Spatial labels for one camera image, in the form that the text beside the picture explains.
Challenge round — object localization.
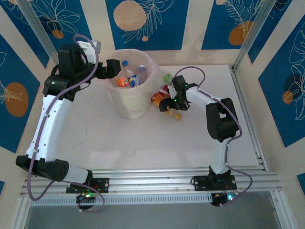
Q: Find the black controller board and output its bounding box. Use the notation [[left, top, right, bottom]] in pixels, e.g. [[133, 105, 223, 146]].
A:
[[75, 190, 97, 211], [210, 191, 235, 208]]

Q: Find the orange juice bottle yellow cap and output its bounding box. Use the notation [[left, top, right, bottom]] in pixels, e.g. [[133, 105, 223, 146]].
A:
[[150, 92, 182, 120]]

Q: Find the clear bottle pale blue cap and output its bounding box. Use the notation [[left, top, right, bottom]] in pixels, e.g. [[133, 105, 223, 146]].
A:
[[137, 64, 147, 85]]

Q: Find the aluminium frame post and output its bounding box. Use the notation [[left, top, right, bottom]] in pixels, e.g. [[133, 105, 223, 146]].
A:
[[233, 0, 278, 72], [16, 0, 67, 75]]

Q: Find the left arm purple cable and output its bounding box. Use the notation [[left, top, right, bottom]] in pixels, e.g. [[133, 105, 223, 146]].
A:
[[27, 34, 105, 213]]

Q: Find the Pepsi bottle blue cap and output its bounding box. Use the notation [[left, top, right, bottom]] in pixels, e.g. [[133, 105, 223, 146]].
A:
[[122, 60, 138, 88]]

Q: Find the red gold label tea bottle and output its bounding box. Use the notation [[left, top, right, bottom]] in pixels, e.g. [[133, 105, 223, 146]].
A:
[[158, 84, 173, 96]]

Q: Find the white slotted cable duct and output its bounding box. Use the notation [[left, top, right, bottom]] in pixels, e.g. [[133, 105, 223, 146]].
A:
[[30, 193, 214, 207]]

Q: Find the aluminium side rail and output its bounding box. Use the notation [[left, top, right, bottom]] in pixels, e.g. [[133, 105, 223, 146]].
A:
[[229, 66, 269, 173]]

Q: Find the orange soda bottle orange cap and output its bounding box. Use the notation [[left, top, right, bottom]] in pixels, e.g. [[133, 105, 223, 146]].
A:
[[116, 76, 131, 88]]

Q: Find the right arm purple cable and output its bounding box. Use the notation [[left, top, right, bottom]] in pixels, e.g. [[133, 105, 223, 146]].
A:
[[173, 66, 254, 203]]

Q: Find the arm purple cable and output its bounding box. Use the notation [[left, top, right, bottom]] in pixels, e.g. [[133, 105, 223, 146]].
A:
[[27, 34, 105, 213], [173, 66, 254, 203]]

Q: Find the aluminium front rail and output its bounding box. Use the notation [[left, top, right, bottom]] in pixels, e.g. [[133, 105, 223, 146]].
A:
[[20, 167, 285, 197]]

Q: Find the white plastic bin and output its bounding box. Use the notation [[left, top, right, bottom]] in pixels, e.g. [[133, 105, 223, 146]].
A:
[[96, 48, 165, 120]]

